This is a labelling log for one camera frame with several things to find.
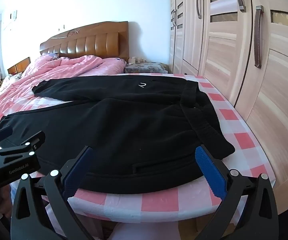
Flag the bed with pink checkered sheet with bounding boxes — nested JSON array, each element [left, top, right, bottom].
[[0, 72, 277, 225]]

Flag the small wooden headboard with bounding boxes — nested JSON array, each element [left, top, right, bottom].
[[7, 57, 31, 75]]

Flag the floral pillow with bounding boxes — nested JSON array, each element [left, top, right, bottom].
[[0, 72, 24, 91]]

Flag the wooden bed headboard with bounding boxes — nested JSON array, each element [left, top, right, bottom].
[[39, 21, 130, 63]]

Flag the pink quilt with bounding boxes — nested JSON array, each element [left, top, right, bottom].
[[0, 54, 126, 133]]

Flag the black pants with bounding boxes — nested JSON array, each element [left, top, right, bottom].
[[1, 76, 236, 195]]

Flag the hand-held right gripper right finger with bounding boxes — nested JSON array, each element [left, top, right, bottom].
[[195, 144, 280, 240]]

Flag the nightstand with floral cloth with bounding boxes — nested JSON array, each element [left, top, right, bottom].
[[123, 62, 168, 75]]

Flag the light wooden wardrobe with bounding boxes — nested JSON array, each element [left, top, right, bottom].
[[169, 0, 288, 217]]

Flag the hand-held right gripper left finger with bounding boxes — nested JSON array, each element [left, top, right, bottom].
[[10, 145, 96, 240]]

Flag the small items on nightstand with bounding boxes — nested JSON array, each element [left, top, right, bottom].
[[128, 56, 147, 64]]

